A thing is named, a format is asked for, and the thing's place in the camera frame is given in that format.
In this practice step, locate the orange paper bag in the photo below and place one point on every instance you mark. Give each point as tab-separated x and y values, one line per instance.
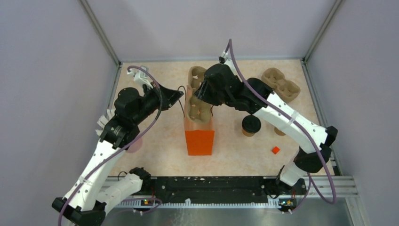
199	137

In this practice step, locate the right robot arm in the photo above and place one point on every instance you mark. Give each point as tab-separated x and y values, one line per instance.
258	99

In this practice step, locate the single brown paper cup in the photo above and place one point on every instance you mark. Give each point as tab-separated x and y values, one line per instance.
248	134

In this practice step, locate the white plastic stirrers bundle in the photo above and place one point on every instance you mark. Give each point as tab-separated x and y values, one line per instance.
104	119

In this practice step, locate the pink plastic cup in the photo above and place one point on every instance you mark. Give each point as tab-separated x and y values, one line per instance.
135	146

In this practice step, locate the single pulp cup carrier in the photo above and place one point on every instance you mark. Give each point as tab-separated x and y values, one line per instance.
197	111

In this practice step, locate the stack of brown paper cups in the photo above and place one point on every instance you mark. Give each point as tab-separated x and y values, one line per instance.
279	132

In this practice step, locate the single black cup lid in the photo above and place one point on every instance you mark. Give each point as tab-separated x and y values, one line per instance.
251	124

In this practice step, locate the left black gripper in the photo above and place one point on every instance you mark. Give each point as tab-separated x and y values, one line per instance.
169	97

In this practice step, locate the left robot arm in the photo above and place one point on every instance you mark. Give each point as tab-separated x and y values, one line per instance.
87	203

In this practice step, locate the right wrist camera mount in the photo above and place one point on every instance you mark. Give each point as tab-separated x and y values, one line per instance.
225	60

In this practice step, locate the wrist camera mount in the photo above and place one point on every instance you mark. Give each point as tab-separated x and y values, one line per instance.
225	60
141	77

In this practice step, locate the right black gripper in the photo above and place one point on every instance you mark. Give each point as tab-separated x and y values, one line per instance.
203	94

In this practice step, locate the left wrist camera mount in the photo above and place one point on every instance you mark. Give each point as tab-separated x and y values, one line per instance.
141	77

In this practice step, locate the brown pulp cup carrier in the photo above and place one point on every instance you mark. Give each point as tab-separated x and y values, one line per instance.
285	89

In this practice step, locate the small red cube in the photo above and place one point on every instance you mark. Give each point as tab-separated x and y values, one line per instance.
275	150

